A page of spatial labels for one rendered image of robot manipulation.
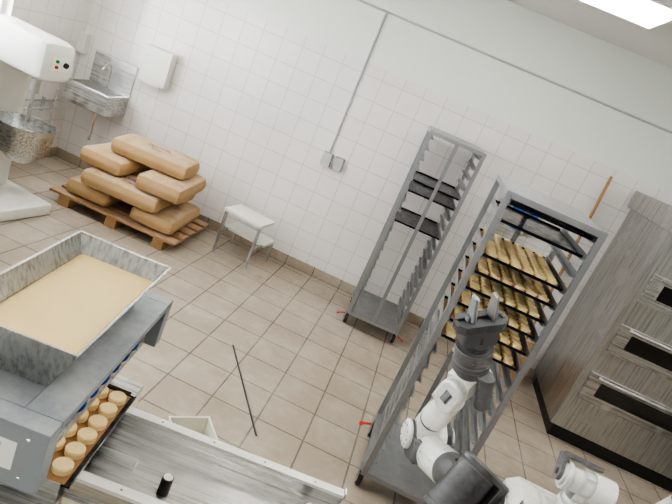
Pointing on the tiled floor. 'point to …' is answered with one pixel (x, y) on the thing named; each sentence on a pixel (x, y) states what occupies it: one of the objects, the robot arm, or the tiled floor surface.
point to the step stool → (247, 229)
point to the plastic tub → (196, 424)
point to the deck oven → (618, 352)
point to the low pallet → (128, 218)
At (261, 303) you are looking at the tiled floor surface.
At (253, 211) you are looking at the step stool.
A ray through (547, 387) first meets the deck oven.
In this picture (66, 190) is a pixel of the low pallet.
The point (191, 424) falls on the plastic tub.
